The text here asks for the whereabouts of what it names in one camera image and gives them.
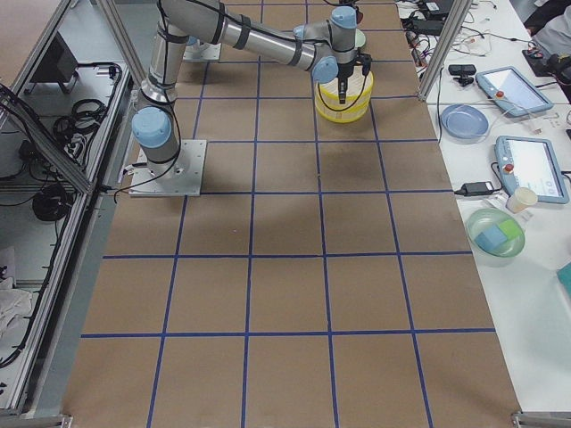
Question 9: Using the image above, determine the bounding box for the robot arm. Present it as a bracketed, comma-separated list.
[132, 1, 371, 167]
[333, 0, 363, 23]

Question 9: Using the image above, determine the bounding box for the paper cup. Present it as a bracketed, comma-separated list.
[506, 187, 538, 214]

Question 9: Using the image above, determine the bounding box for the green bowl with sponges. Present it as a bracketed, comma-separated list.
[466, 209, 525, 258]

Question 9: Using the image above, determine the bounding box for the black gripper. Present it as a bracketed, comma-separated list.
[337, 49, 372, 104]

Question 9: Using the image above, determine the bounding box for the teach pendant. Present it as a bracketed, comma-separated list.
[475, 66, 553, 117]
[494, 136, 569, 204]

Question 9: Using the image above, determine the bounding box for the black power adapter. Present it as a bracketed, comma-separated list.
[454, 181, 501, 197]

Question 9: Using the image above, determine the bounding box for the lower teach pendant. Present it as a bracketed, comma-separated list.
[494, 136, 569, 204]

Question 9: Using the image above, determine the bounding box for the blue plate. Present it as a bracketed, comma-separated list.
[440, 104, 489, 141]

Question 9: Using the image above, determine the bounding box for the yellow steamer basket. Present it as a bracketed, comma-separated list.
[314, 69, 375, 112]
[315, 100, 368, 124]

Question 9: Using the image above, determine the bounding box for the light green plate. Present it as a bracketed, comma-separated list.
[354, 29, 366, 48]

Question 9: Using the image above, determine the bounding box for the upper teach pendant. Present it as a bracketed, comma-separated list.
[475, 66, 553, 117]

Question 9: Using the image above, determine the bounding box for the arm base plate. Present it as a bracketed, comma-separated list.
[183, 39, 221, 62]
[128, 139, 207, 197]

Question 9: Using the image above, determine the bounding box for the aluminium frame post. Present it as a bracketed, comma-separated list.
[418, 0, 472, 102]

